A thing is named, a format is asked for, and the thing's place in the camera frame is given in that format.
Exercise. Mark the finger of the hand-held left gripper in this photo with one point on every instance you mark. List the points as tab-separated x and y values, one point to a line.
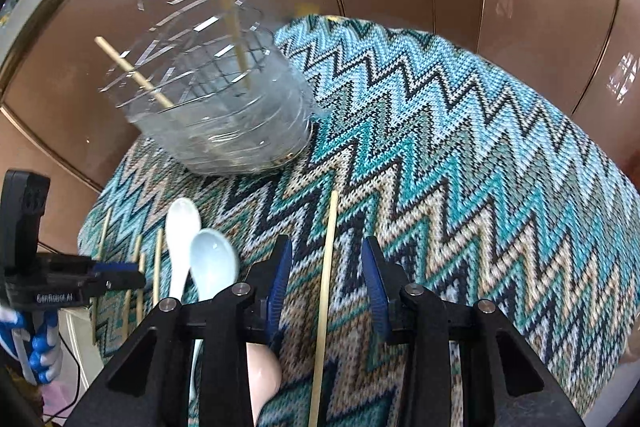
117	265
125	279

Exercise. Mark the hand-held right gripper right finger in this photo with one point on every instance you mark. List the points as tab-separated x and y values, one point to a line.
374	292

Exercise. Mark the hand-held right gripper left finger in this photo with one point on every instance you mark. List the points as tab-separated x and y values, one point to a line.
281	287

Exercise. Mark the pale blue ceramic spoon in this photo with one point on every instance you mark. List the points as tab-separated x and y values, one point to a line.
215	262

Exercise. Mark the white ceramic spoon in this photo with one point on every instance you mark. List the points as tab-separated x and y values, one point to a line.
181	227

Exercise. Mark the pink ceramic spoon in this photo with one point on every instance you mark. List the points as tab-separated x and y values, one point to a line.
265	377

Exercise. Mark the clear glass jar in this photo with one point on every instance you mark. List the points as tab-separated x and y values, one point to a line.
225	122

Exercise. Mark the person's left hand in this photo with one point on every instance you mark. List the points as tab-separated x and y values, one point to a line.
40	347

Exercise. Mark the zigzag knit mat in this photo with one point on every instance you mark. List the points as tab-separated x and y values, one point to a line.
450	157

